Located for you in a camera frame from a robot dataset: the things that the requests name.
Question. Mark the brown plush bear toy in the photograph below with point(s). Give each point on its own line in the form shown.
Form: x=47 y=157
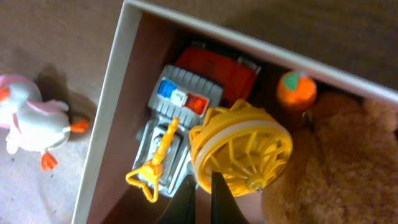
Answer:
x=343 y=168

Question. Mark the grey orange toy car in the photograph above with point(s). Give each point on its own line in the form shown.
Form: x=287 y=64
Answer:
x=204 y=76

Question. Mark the yellow round fan toy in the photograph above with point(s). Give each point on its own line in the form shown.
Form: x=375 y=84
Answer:
x=245 y=144

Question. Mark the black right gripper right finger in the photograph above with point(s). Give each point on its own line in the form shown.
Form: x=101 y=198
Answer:
x=224 y=209

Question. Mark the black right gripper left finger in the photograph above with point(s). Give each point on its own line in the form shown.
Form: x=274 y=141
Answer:
x=181 y=209

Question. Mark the white cardboard box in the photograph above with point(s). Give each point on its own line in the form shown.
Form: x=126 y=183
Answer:
x=351 y=44

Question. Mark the white pink duck toy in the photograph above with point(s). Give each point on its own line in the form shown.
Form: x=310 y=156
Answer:
x=34 y=125

